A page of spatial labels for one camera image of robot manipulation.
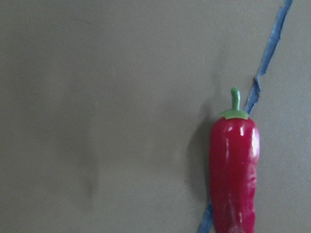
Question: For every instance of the red chili pepper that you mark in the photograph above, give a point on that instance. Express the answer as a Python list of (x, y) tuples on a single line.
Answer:
[(233, 159)]

